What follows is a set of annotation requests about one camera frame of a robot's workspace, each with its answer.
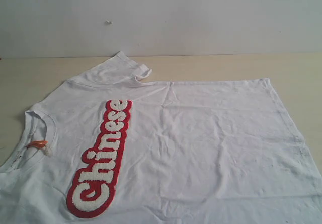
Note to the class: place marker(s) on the white t-shirt red patch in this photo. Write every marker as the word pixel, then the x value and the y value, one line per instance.
pixel 123 151

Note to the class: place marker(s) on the orange hang tag loop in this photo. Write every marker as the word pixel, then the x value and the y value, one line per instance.
pixel 37 144

